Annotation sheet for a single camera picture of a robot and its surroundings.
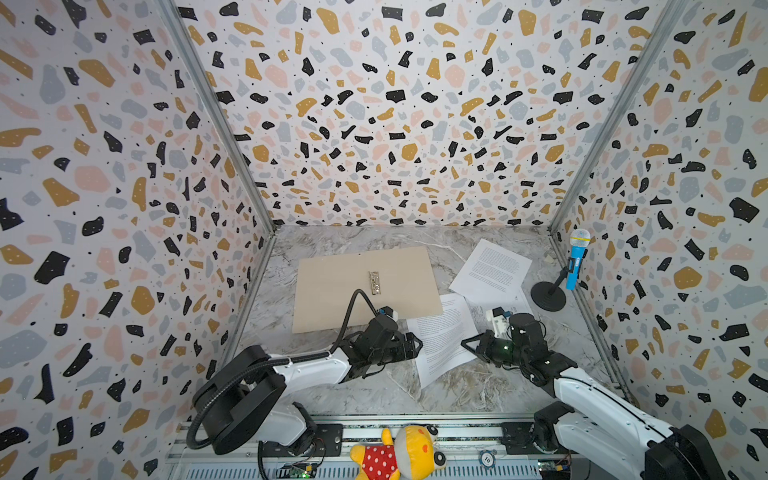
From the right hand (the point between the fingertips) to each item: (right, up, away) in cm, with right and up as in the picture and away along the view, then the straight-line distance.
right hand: (458, 339), depth 80 cm
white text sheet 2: (+18, +15, +30) cm, 38 cm away
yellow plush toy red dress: (-13, -21, -15) cm, 29 cm away
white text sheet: (-3, -2, +13) cm, 13 cm away
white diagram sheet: (+22, +7, +21) cm, 31 cm away
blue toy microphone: (+35, +27, +3) cm, 44 cm away
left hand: (-11, -2, +3) cm, 12 cm away
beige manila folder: (-15, +14, +27) cm, 34 cm away
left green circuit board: (-39, -28, -10) cm, 49 cm away
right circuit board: (+22, -29, -9) cm, 37 cm away
